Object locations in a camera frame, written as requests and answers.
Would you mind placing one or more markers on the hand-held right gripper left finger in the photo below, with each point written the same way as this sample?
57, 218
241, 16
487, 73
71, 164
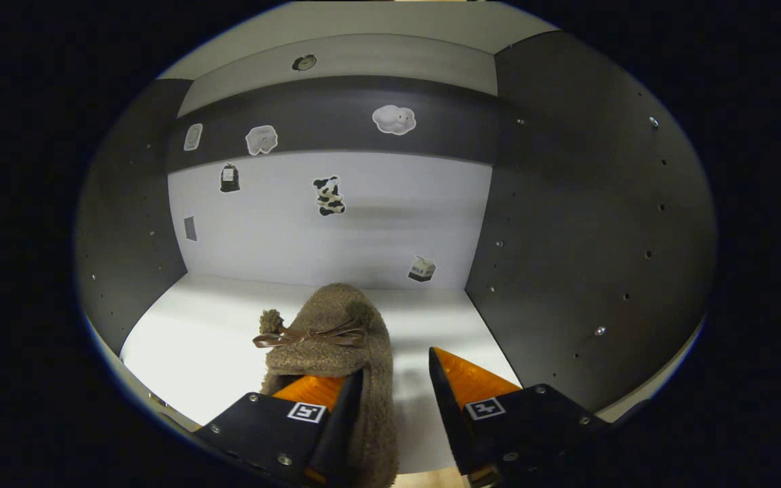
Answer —
339, 434

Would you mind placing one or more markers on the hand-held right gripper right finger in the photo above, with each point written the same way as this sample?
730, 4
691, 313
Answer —
455, 420

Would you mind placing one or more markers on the brown fluffy shoe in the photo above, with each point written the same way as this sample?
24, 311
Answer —
336, 318

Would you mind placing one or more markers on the white and grey shoe cabinet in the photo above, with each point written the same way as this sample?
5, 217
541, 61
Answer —
295, 237

